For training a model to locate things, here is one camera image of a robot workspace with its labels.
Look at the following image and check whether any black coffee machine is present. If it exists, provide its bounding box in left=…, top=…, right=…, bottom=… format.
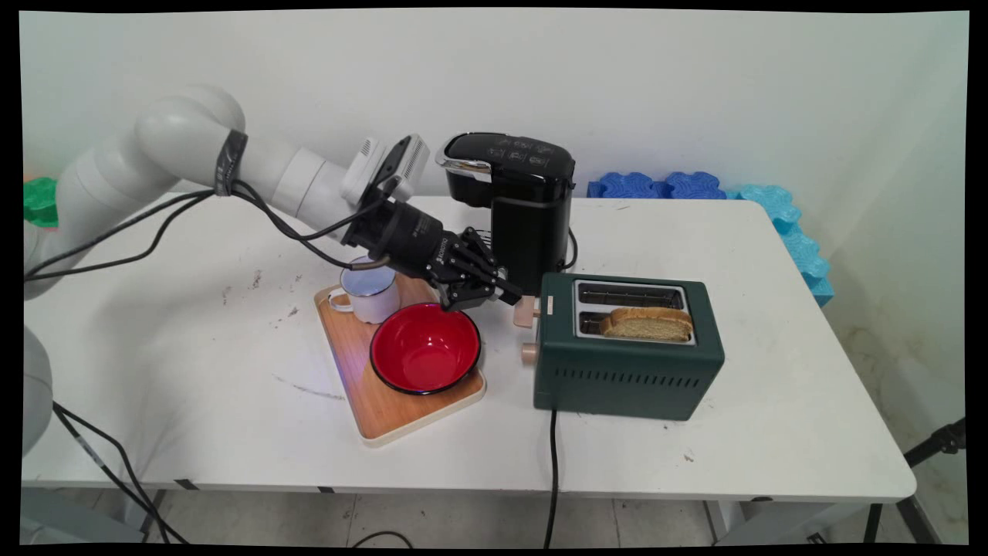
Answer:
left=435, top=131, right=577, bottom=299

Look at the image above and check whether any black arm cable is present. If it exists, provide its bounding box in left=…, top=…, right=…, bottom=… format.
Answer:
left=22, top=185, right=391, bottom=546
left=22, top=179, right=391, bottom=546

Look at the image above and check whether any black floor cable loop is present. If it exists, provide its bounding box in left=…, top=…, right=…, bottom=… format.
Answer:
left=350, top=530, right=415, bottom=550

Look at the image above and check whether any grey table leg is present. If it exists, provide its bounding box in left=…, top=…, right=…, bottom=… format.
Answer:
left=137, top=490, right=169, bottom=543

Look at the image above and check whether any dark blue foam mat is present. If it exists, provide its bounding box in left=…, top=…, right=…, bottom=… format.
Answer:
left=586, top=171, right=666, bottom=200
left=662, top=171, right=727, bottom=201

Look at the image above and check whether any light blue foam mat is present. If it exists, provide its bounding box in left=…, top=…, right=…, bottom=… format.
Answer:
left=724, top=183, right=837, bottom=308

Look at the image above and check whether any red bowl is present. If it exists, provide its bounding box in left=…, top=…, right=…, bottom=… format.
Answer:
left=368, top=302, right=483, bottom=397

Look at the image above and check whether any wooden serving tray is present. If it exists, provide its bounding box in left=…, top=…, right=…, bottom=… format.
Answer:
left=313, top=266, right=488, bottom=448

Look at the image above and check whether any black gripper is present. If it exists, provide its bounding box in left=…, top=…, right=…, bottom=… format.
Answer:
left=342, top=197, right=527, bottom=314

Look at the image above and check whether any grey velcro strap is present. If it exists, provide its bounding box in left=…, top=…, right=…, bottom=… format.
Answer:
left=214, top=129, right=250, bottom=198

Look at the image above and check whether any black toaster power cable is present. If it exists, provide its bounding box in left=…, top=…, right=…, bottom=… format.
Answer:
left=543, top=409, right=560, bottom=549

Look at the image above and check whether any white enamel mug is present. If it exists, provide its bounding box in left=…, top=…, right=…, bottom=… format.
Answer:
left=327, top=256, right=403, bottom=324

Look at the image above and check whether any black tripod leg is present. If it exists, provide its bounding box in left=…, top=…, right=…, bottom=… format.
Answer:
left=863, top=416, right=968, bottom=546

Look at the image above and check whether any toasted bread slice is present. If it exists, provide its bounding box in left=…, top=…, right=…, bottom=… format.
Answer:
left=599, top=307, right=695, bottom=344

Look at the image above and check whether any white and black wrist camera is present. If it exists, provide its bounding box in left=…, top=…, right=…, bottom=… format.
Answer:
left=339, top=132, right=431, bottom=206

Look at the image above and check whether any green foam mat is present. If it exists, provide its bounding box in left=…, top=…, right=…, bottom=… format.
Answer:
left=22, top=176, right=60, bottom=229

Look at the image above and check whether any dark green toaster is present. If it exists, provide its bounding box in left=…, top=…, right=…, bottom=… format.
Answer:
left=533, top=272, right=726, bottom=422

